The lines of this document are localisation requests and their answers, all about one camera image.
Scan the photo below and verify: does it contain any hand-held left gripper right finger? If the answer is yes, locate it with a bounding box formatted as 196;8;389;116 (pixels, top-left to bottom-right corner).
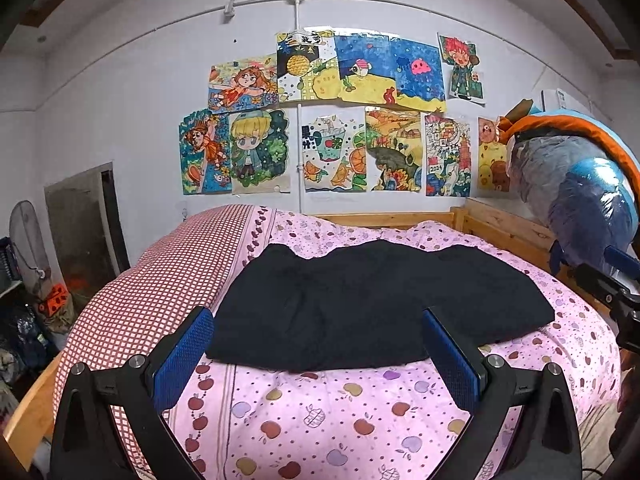
421;307;583;480

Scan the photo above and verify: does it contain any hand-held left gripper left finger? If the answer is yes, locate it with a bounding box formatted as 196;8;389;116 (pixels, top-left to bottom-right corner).
50;305;216;480

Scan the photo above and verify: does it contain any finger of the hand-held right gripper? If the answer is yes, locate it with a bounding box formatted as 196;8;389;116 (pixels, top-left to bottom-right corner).
602;245;640;276
548;239;576;278

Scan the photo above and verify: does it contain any black jacket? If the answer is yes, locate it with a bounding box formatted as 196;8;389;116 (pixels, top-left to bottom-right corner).
206;240;557;373

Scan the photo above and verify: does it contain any plastic-wrapped blue orange quilt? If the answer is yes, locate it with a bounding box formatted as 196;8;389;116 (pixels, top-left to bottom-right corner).
497;97;640;267

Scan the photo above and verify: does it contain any red checked blanket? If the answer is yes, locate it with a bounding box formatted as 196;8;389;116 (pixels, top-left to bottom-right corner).
52;204;277;476

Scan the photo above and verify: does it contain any pink fruit-print bed sheet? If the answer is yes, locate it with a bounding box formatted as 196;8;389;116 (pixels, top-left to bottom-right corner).
160;207;623;480

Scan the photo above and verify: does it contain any orange perforated block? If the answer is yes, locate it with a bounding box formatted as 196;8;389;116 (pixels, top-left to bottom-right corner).
37;282;69;319

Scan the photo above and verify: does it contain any dark blue plastic bag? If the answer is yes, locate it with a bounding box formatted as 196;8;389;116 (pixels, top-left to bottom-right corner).
0;305;52;377

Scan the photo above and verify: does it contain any grey framed doorway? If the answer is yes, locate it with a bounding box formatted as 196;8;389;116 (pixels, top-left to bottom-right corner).
44;162;132;283

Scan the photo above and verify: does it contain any white standing fan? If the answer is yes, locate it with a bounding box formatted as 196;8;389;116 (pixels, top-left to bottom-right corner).
9;200;54;292

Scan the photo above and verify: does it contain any wooden bed frame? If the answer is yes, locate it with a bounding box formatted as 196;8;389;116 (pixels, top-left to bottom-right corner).
2;197;617;457

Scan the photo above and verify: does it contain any white wall card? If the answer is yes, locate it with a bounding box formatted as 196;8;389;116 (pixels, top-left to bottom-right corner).
542;88;569;111

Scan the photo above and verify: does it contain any group of colourful wall drawings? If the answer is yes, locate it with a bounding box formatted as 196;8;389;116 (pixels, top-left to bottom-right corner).
179;30;513;198

